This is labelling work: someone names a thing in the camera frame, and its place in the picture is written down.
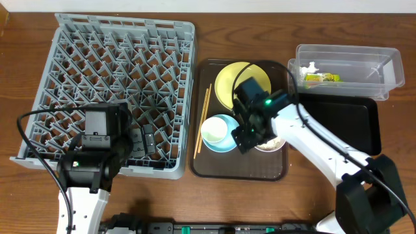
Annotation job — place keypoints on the white tissue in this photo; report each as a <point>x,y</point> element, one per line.
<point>305,70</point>

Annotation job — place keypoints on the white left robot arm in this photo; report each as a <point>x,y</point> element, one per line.
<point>93,160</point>

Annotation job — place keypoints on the light blue plate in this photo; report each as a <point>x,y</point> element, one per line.
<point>228,143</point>

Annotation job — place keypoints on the grey dishwasher rack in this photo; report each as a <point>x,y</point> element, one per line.
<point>148,62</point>

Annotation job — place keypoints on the black plastic tray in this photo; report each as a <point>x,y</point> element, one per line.
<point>352,119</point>

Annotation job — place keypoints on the clear plastic bin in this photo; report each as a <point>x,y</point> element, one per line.
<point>369,72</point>

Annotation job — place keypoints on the wooden chopstick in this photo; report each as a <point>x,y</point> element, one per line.
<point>204,117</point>
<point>200,124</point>

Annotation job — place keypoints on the white green cup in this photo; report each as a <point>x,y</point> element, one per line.
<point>214,129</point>

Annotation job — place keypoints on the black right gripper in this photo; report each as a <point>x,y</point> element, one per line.
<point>242,138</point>

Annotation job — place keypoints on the wooden chopstick left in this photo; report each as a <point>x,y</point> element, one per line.
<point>200,124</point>

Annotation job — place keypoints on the green yellow snack wrapper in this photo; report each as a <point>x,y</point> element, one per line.
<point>321,79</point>

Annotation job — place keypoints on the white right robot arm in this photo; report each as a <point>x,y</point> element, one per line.
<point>369,193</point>

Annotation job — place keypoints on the yellow plate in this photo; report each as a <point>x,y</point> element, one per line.
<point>225,78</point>

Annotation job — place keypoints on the wooden chopstick right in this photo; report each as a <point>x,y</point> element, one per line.
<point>204,117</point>

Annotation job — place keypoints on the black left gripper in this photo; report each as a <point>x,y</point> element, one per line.
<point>147,140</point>

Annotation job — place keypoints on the brown plastic tray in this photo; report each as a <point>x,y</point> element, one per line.
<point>254,165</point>

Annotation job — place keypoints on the white bowl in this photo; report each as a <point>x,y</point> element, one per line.
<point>272,145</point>

